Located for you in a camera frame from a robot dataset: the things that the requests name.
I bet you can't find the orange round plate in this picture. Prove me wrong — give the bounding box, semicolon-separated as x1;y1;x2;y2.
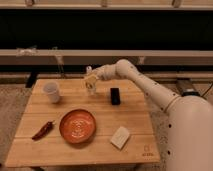
59;109;96;144

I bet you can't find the clear plastic bottle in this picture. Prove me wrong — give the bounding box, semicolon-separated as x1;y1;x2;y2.
85;66;97;95

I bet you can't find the white rectangular sponge block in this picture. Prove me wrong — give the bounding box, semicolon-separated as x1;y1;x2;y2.
110;126;130;150

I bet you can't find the red chili pepper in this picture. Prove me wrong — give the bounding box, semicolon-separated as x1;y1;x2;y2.
32;121;54;141

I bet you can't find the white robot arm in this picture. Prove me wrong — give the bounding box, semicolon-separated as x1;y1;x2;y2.
84;59;213;171

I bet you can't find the wooden table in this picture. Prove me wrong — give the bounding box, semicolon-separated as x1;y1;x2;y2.
4;78;162;169

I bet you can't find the white paper cup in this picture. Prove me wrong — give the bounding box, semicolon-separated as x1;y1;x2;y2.
43;82;60;103

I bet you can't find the black rectangular box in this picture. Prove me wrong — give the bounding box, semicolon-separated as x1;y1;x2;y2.
110;88;120;105

